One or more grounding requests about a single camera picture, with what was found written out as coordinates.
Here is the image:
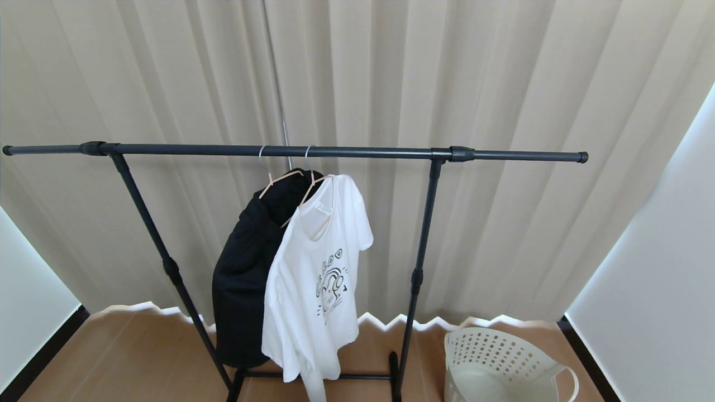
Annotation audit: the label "white garment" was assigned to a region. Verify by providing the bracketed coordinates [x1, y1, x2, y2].
[261, 174, 375, 402]

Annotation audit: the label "pink clothes hanger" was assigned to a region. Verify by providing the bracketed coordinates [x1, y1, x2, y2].
[258, 146, 305, 200]
[281, 146, 336, 229]

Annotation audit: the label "beige curtain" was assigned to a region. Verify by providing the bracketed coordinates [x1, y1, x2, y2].
[0, 0, 715, 330]

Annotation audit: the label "white laundry basket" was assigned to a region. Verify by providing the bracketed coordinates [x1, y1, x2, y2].
[444, 328, 580, 402]

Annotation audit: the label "black shorts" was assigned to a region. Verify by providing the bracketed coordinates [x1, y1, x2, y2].
[212, 169, 325, 369]

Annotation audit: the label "black clothes rack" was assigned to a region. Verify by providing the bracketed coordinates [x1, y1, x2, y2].
[2, 141, 589, 402]

